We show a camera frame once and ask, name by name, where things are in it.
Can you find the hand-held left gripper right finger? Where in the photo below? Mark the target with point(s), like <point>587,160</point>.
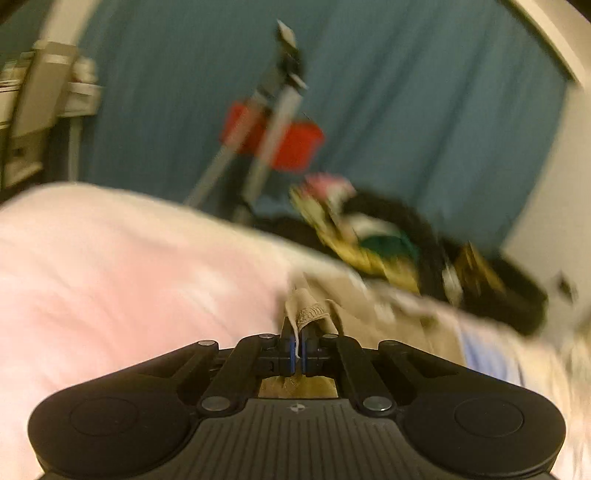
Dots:
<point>308,356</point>

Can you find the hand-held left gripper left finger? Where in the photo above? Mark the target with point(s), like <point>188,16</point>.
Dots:
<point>289,356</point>

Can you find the beige cloth garment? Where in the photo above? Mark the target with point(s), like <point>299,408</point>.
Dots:
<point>308,308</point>

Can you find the black printed clothes pile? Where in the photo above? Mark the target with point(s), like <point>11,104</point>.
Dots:
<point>415,240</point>

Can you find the light blue cloth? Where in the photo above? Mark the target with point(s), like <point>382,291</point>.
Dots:
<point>485,353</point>

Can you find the pink blanket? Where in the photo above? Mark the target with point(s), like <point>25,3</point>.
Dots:
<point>115,277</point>

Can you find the red box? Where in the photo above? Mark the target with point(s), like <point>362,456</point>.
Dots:
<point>295,147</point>

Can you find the grey tripod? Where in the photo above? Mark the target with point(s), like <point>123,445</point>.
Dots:
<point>277,115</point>

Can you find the white fluffy cloth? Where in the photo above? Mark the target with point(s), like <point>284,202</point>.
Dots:
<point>568,369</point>

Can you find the blue curtain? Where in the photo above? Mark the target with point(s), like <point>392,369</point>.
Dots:
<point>415,115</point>

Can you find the white shelf unit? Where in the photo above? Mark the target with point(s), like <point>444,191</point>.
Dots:
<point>41,106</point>

